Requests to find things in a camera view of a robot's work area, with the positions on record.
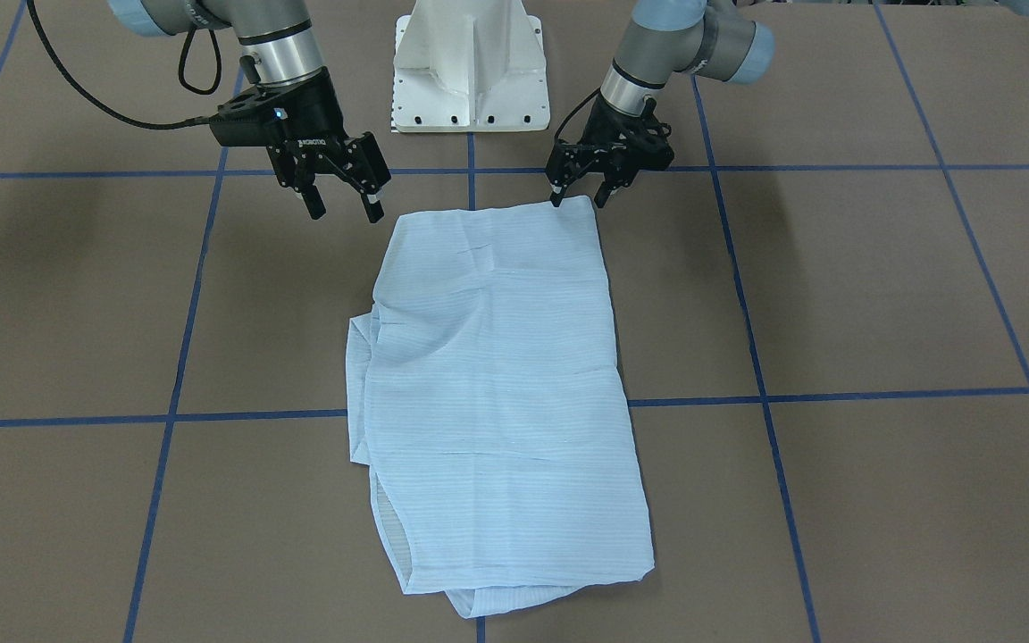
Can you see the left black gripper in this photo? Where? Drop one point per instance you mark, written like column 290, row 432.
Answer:
column 605, row 116

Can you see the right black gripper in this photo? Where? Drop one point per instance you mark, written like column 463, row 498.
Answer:
column 315, row 109

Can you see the light blue striped shirt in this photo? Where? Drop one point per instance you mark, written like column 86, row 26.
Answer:
column 484, row 400

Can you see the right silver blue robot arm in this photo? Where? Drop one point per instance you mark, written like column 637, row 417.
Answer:
column 278, row 47

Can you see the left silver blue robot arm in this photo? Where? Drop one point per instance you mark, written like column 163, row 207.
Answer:
column 707, row 39

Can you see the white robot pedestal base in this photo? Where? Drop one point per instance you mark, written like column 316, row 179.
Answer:
column 469, row 67

